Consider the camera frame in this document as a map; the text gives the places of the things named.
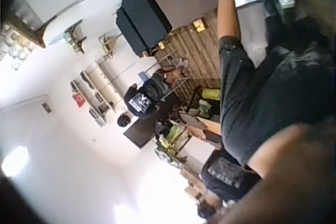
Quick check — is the yellow box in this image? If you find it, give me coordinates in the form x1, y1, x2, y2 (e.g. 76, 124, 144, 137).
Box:
192, 18, 208, 32

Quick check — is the striped brown rug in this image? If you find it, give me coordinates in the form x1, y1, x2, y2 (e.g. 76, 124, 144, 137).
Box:
154, 18, 222, 99

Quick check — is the wooden chair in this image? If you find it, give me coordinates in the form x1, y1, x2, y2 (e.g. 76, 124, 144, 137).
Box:
98, 31, 123, 60
62, 19, 88, 55

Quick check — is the cluttered table with bags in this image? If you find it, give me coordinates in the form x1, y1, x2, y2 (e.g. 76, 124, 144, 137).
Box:
153, 84, 223, 163

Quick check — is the red bag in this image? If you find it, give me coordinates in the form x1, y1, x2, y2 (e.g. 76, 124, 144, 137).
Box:
74, 93, 85, 108

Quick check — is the shelf with jars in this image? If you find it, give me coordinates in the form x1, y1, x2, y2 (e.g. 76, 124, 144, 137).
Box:
0, 0, 47, 71

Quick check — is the white wall shelf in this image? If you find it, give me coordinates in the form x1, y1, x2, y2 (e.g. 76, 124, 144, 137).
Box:
69, 56, 137, 127

